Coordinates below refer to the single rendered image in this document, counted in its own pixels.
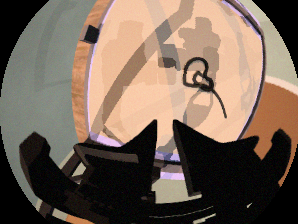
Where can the black metal frame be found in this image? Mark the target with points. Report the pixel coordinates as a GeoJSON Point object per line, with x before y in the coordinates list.
{"type": "Point", "coordinates": [68, 169]}

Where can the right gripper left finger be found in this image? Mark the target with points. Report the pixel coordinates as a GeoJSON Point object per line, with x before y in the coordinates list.
{"type": "Point", "coordinates": [134, 159]}

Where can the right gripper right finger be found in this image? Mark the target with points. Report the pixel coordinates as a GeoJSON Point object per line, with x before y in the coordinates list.
{"type": "Point", "coordinates": [202, 157]}

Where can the black rope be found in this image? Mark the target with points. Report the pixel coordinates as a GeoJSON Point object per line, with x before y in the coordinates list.
{"type": "Point", "coordinates": [207, 88]}

